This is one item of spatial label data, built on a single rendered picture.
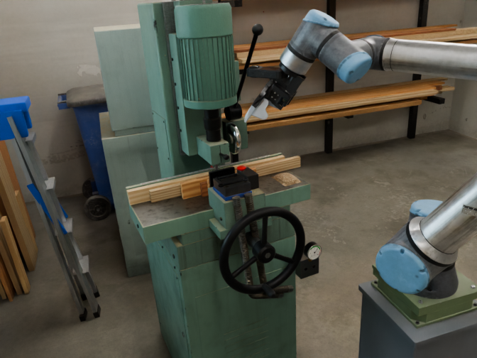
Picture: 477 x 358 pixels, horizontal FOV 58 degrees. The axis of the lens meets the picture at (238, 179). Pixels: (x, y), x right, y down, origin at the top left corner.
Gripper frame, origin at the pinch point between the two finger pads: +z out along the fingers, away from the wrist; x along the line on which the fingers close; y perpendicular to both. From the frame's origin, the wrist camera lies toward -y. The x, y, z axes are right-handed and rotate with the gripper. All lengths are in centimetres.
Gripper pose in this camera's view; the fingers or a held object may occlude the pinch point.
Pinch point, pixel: (252, 115)
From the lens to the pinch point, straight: 138.8
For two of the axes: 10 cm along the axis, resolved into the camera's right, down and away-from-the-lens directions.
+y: 7.7, 6.2, -1.1
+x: 4.2, -3.8, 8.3
